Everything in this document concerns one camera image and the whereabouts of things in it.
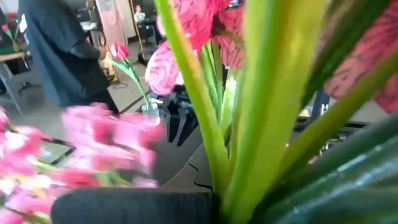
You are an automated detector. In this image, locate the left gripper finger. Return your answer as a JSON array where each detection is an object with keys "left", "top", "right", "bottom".
[{"left": 51, "top": 138, "right": 215, "bottom": 224}]

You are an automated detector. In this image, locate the small pink blossom bunch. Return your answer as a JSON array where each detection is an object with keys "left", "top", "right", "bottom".
[{"left": 0, "top": 102, "right": 165, "bottom": 224}]

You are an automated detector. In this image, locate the red tulip green stem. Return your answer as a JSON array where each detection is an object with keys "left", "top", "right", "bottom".
[{"left": 109, "top": 42, "right": 153, "bottom": 108}]

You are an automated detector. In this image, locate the pink veined flower spray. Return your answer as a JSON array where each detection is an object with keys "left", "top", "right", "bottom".
[
  {"left": 254, "top": 0, "right": 398, "bottom": 224},
  {"left": 144, "top": 0, "right": 327, "bottom": 224}
]

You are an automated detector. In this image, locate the clear textured glass vase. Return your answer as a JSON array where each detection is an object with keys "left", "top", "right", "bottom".
[{"left": 141, "top": 98, "right": 161, "bottom": 125}]

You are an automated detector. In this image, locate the person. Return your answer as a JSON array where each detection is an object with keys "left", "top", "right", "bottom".
[
  {"left": 17, "top": 0, "right": 121, "bottom": 114},
  {"left": 133, "top": 3, "right": 147, "bottom": 24}
]

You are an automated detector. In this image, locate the grey side table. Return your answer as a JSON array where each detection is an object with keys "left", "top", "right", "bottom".
[{"left": 0, "top": 51, "right": 32, "bottom": 118}]

